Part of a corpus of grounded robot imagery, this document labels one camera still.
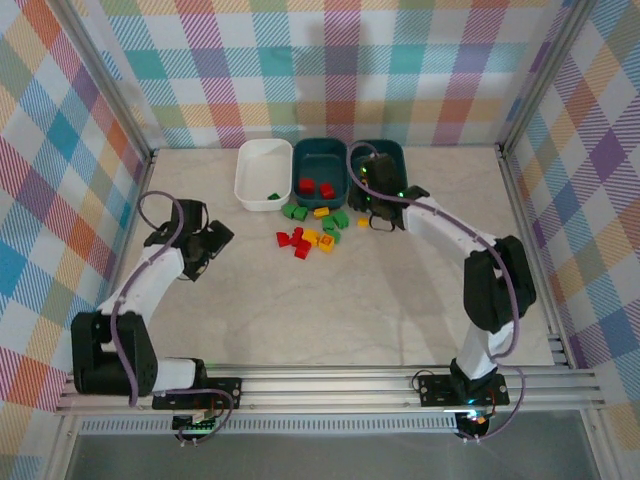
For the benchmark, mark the red lego brick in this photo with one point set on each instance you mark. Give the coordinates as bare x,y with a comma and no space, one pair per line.
298,234
306,186
302,249
326,190
283,239

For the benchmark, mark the yellow lego brick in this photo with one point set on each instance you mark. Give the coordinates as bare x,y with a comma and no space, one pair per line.
311,234
321,212

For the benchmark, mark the orange printed lego brick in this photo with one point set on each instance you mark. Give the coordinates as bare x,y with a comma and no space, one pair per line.
326,242

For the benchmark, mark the green lego brick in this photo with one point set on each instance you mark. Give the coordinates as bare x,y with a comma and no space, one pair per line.
341,219
334,235
300,214
328,223
288,211
273,196

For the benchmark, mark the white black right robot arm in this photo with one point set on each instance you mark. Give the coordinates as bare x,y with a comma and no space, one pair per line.
450,225

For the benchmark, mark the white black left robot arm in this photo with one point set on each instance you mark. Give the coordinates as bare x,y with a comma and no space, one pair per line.
145,280

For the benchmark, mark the teal plastic container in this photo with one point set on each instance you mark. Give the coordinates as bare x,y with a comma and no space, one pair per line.
387,148
320,165

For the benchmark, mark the white plastic container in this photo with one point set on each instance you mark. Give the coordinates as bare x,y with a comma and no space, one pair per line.
262,170

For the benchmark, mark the small control circuit board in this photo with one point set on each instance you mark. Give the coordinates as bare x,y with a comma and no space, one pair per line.
475,421
197,426

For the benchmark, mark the aluminium frame post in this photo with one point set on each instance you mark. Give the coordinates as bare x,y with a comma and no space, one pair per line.
545,75
107,85

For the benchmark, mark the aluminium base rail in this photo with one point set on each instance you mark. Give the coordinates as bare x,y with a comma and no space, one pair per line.
325,392

